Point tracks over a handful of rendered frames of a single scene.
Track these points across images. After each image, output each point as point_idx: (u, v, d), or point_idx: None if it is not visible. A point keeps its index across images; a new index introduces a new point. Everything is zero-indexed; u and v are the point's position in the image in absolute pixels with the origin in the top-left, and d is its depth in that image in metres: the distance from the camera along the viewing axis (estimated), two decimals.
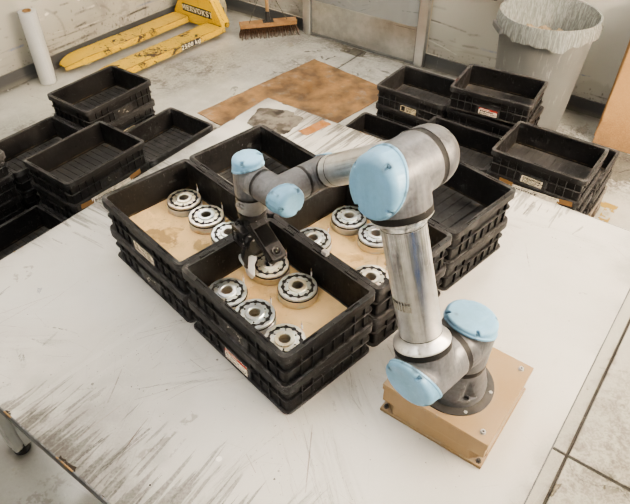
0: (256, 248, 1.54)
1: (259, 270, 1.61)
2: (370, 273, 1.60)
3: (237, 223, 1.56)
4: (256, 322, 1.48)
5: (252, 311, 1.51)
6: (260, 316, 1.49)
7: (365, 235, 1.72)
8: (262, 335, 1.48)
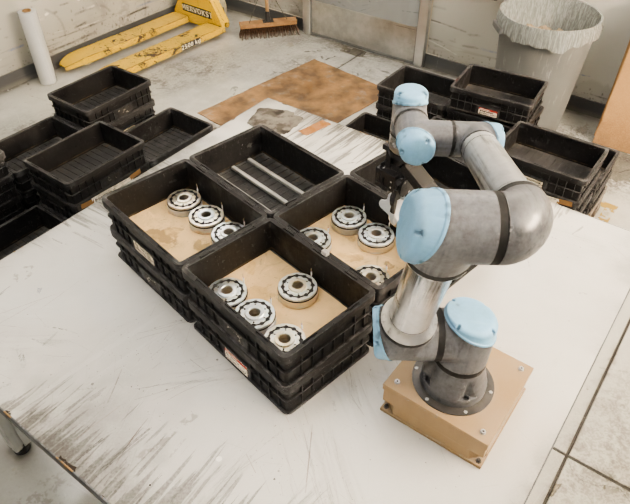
0: (405, 191, 1.47)
1: None
2: (370, 273, 1.60)
3: (381, 167, 1.49)
4: (256, 322, 1.48)
5: (252, 311, 1.51)
6: (260, 316, 1.49)
7: (365, 235, 1.72)
8: (262, 335, 1.48)
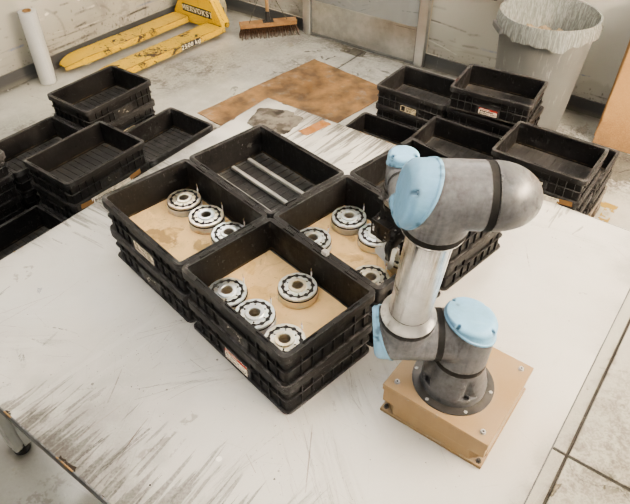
0: (399, 241, 1.57)
1: (396, 261, 1.64)
2: (370, 273, 1.60)
3: (377, 218, 1.58)
4: (256, 322, 1.48)
5: (252, 311, 1.51)
6: (260, 316, 1.49)
7: (365, 235, 1.72)
8: (262, 335, 1.48)
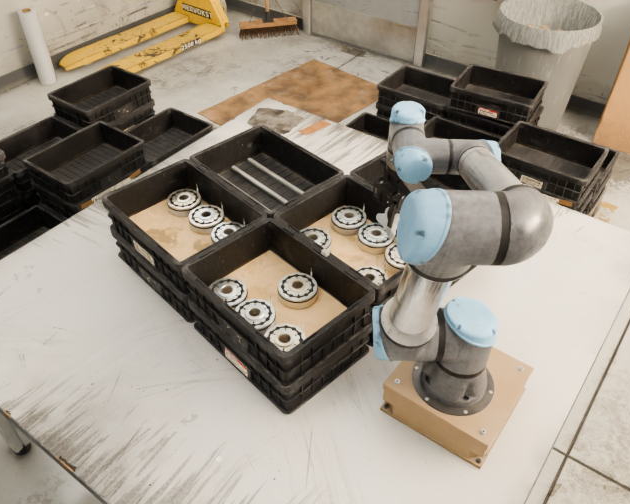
0: (403, 205, 1.49)
1: (396, 261, 1.64)
2: (369, 274, 1.60)
3: (379, 181, 1.50)
4: (256, 322, 1.48)
5: (252, 311, 1.51)
6: (260, 316, 1.49)
7: (365, 235, 1.72)
8: (262, 335, 1.48)
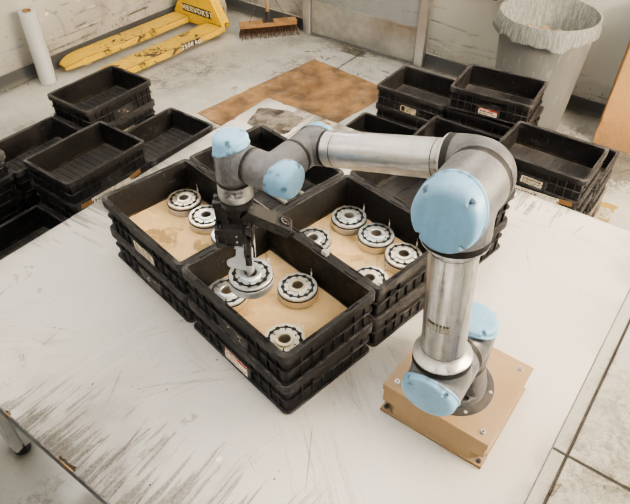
0: (253, 237, 1.36)
1: (396, 261, 1.64)
2: (369, 274, 1.60)
3: (217, 227, 1.33)
4: (252, 282, 1.38)
5: None
6: (256, 276, 1.39)
7: (365, 235, 1.72)
8: (259, 296, 1.39)
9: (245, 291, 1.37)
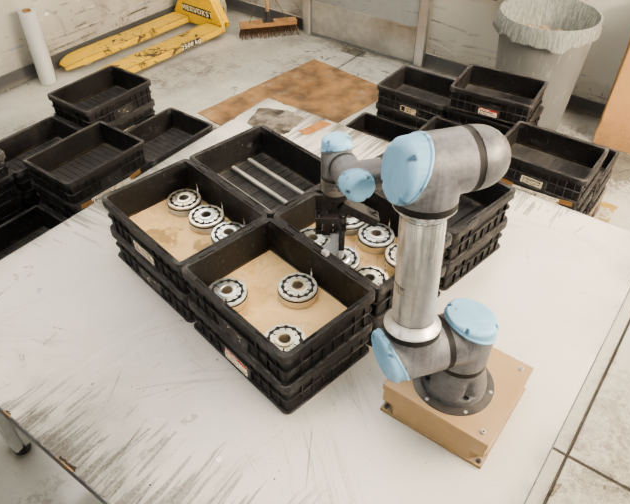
0: None
1: (396, 261, 1.64)
2: (369, 274, 1.60)
3: (317, 216, 1.58)
4: None
5: (338, 256, 1.66)
6: (347, 260, 1.63)
7: (365, 235, 1.72)
8: None
9: None
